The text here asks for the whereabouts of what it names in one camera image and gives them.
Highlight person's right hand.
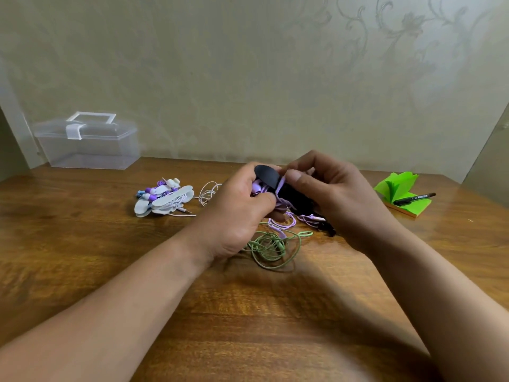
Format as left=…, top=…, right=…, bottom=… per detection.
left=278, top=150, right=403, bottom=258

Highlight person's left hand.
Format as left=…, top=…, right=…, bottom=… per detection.
left=179, top=162, right=287, bottom=272

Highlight purple wired earphones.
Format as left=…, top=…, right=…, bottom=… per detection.
left=251, top=176, right=327, bottom=240

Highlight person's right forearm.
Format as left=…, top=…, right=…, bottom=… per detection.
left=365, top=223, right=509, bottom=382

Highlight person's left forearm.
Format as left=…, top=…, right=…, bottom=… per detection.
left=0, top=230, right=212, bottom=382

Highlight green sticky note pad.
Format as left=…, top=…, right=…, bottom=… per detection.
left=373, top=171, right=433, bottom=218

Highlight pile of white-wrapped earphones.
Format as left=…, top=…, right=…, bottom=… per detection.
left=134, top=177, right=197, bottom=218

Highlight black marker pen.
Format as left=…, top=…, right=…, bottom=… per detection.
left=393, top=192, right=437, bottom=207

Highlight clear plastic storage box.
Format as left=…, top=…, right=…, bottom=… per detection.
left=33, top=111, right=141, bottom=171

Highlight green wired earphones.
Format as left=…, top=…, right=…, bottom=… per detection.
left=243, top=230, right=314, bottom=271

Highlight white wired earphones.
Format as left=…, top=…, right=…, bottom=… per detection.
left=197, top=181, right=223, bottom=207

